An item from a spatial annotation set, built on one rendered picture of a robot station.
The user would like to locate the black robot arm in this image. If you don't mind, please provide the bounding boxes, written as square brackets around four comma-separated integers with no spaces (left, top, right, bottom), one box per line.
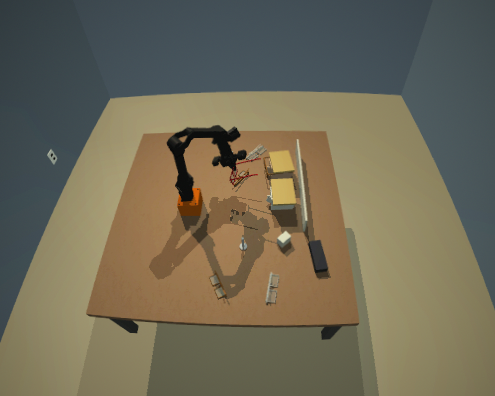
[167,125,240,202]

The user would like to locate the red glasses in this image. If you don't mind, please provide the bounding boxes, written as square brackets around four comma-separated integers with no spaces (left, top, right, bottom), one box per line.
[230,158,261,185]

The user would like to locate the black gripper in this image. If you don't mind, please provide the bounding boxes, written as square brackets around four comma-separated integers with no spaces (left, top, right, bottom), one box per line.
[212,144,247,171]

